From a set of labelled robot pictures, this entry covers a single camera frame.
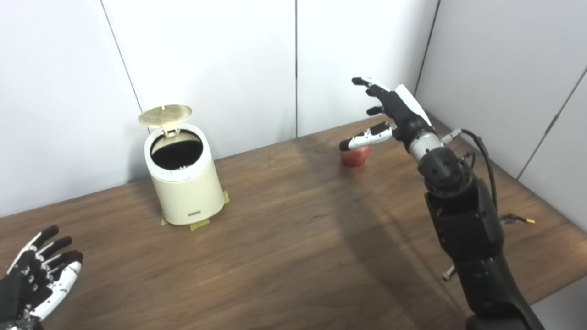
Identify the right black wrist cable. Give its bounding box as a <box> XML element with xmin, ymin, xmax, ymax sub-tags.
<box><xmin>440</xmin><ymin>128</ymin><xmax>500</xmax><ymax>211</ymax></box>

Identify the cream-colored round bin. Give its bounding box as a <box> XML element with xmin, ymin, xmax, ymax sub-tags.
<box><xmin>144</xmin><ymin>124</ymin><xmax>226</xmax><ymax>226</ymax></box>

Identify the cream round bin lid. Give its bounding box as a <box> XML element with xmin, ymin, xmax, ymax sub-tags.
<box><xmin>138</xmin><ymin>104</ymin><xmax>193</xmax><ymax>137</ymax></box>

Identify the yellow-tipped black arm wire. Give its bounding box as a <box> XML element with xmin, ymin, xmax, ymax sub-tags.
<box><xmin>500</xmin><ymin>213</ymin><xmax>536</xmax><ymax>225</ymax></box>

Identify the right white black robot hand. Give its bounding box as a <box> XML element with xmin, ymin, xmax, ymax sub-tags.
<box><xmin>339</xmin><ymin>77</ymin><xmax>434</xmax><ymax>154</ymax></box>

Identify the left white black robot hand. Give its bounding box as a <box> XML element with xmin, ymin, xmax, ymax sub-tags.
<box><xmin>0</xmin><ymin>225</ymin><xmax>84</xmax><ymax>330</ymax></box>

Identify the red apple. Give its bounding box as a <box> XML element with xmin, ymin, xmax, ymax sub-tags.
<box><xmin>340</xmin><ymin>146</ymin><xmax>370</xmax><ymax>167</ymax></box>

